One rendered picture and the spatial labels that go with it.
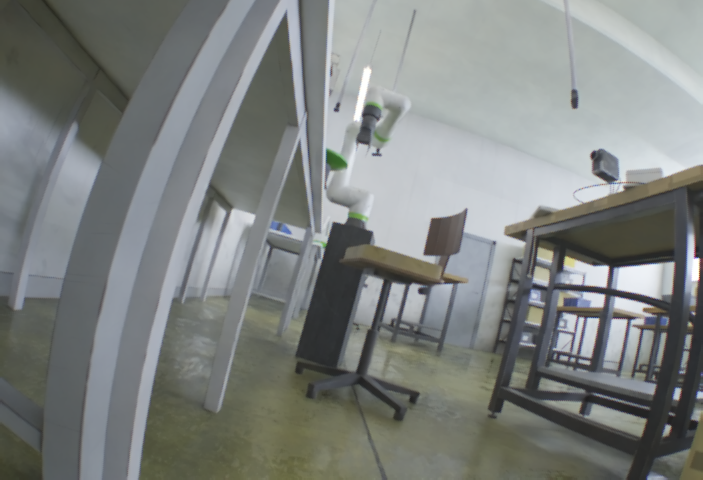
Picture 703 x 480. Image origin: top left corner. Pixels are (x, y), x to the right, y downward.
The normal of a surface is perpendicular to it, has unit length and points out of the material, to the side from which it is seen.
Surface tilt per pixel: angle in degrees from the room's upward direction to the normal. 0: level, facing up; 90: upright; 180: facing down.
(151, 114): 90
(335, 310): 90
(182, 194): 90
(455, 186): 90
